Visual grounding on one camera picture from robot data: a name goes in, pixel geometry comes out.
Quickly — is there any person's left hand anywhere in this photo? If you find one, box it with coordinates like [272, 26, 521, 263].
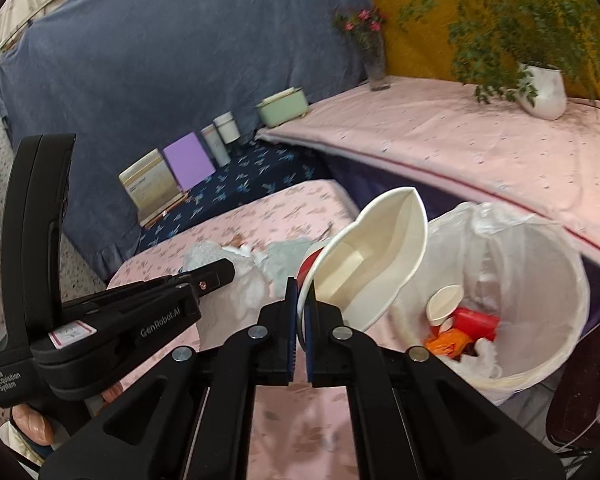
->
[10, 384, 123, 446]

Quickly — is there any beige boxed book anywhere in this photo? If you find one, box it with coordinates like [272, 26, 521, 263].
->
[119, 149, 188, 228]

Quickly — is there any glass vase with pink flowers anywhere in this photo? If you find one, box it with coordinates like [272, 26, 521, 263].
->
[332, 7, 388, 92]

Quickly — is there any navy floral cloth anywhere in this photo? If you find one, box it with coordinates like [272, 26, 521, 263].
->
[135, 137, 331, 256]

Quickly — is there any white trash bin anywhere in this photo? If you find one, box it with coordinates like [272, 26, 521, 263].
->
[387, 201, 588, 406]

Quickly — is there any small red paper cup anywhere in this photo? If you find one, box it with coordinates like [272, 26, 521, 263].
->
[426, 284, 465, 336]

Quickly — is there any green tissue box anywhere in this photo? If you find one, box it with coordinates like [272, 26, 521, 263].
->
[256, 88, 309, 128]

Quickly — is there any blue cloth backdrop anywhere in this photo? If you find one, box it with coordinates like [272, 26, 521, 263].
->
[0, 0, 388, 281]

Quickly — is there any large red paper cup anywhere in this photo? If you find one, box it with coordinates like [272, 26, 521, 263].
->
[297, 186, 428, 333]

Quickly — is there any orange snack wrapper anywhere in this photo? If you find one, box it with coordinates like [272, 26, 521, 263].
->
[424, 329, 473, 358]

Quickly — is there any purple card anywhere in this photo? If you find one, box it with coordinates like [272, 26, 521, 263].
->
[162, 131, 216, 193]

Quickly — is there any yellow cloth backdrop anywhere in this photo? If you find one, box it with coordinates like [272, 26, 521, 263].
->
[352, 0, 600, 106]

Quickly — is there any pink rabbit print tablecloth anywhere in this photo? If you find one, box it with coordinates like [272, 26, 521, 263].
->
[107, 179, 481, 480]

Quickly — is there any grey cloth pouch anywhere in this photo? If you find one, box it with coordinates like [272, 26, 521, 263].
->
[265, 225, 333, 281]

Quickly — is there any white tissue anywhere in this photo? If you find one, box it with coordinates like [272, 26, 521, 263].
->
[182, 241, 273, 351]
[452, 340, 503, 380]

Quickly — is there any white jar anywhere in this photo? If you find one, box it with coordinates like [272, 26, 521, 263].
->
[213, 112, 241, 143]

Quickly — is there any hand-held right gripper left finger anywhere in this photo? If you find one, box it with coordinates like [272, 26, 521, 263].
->
[39, 276, 299, 480]

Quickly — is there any plain pink tablecloth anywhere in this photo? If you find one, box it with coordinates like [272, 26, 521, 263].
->
[256, 75, 600, 273]

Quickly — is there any green plant in white pot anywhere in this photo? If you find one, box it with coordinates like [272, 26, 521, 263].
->
[397, 0, 600, 121]

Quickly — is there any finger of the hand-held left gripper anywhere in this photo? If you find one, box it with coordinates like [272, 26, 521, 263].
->
[60, 258, 236, 312]

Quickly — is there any white bottle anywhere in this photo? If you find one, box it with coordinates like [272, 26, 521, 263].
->
[200, 123, 232, 167]

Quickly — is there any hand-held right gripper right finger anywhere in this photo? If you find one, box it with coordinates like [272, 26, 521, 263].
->
[302, 287, 566, 480]

